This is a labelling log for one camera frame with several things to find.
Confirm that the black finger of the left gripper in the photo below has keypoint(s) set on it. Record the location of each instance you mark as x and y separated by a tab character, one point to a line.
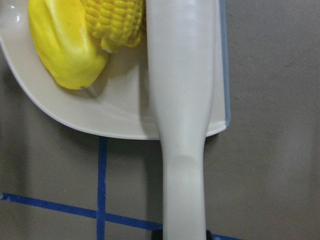
157	234

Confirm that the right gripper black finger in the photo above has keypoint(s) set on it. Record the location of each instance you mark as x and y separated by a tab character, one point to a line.
209	235

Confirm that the beige brush black bristles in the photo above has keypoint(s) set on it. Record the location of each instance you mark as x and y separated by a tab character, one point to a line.
181	64

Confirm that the yellow corn cob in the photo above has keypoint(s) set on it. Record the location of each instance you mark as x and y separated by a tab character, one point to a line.
116	23

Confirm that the yellow bell pepper toy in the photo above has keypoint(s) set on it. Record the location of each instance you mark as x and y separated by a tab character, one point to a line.
69	52

